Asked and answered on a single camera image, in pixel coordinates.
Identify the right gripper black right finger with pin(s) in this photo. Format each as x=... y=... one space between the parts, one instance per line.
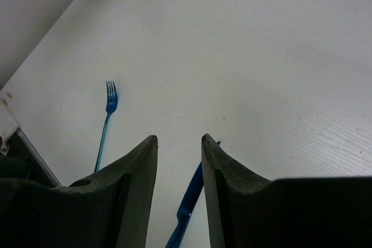
x=239 y=202

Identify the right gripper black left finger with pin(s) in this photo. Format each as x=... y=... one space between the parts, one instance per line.
x=111 y=207

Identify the blue metal knife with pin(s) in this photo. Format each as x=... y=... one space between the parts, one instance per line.
x=186 y=208

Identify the blue metal fork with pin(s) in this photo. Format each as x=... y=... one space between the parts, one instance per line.
x=111 y=106

